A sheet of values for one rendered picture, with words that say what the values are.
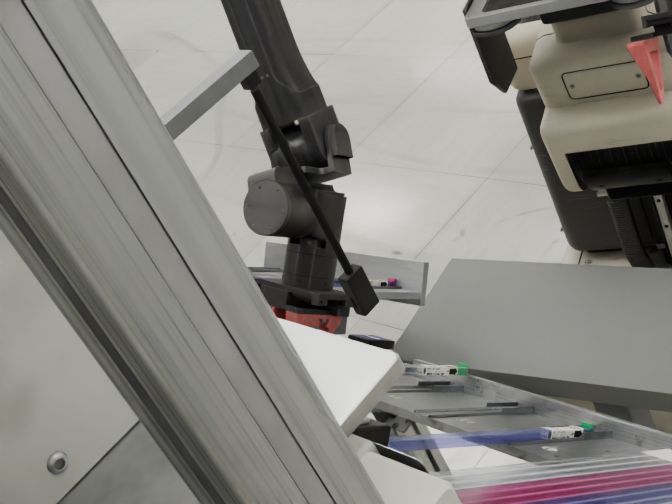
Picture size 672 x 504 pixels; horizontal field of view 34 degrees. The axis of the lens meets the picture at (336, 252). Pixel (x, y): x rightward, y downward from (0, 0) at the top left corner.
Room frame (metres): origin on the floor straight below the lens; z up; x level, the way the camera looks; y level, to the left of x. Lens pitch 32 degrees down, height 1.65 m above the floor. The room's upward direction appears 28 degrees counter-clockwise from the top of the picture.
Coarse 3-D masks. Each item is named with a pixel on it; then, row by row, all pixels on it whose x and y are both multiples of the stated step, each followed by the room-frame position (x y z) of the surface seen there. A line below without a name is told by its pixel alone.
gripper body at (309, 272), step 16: (288, 240) 1.02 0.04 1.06; (304, 240) 1.00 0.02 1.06; (288, 256) 1.01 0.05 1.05; (304, 256) 0.99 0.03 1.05; (320, 256) 0.99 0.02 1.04; (288, 272) 1.00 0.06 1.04; (304, 272) 0.98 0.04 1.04; (320, 272) 0.98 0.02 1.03; (288, 288) 0.98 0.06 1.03; (304, 288) 0.98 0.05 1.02; (320, 288) 0.98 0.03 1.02; (320, 304) 0.94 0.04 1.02
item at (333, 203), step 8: (312, 184) 1.03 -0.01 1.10; (320, 184) 1.04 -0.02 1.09; (328, 184) 1.05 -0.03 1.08; (320, 192) 1.01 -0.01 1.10; (328, 192) 1.02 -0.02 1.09; (336, 192) 1.03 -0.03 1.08; (320, 200) 1.01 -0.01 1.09; (328, 200) 1.01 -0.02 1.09; (336, 200) 1.01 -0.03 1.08; (344, 200) 1.02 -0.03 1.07; (328, 208) 1.01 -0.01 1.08; (336, 208) 1.01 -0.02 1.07; (344, 208) 1.02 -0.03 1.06; (328, 216) 1.00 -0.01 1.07; (336, 216) 1.01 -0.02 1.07; (336, 224) 1.00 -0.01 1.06; (312, 232) 1.00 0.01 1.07; (320, 232) 1.00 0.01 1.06; (336, 232) 1.00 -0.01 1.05; (320, 240) 1.00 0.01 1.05
